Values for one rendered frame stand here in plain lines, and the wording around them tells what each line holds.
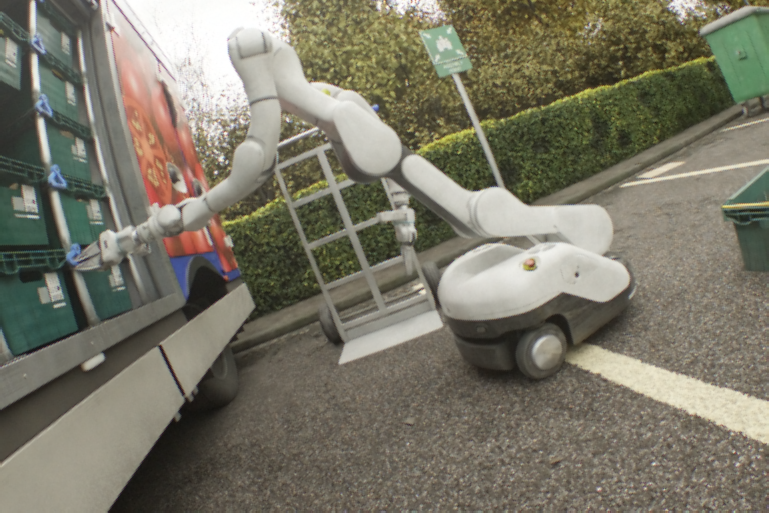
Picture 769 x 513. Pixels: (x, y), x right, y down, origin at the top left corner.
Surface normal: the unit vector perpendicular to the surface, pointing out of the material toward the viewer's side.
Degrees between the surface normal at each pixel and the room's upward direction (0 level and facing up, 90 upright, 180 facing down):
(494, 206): 90
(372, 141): 90
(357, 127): 90
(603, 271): 90
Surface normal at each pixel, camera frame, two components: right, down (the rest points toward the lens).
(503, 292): -0.62, -0.30
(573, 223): 0.23, -0.05
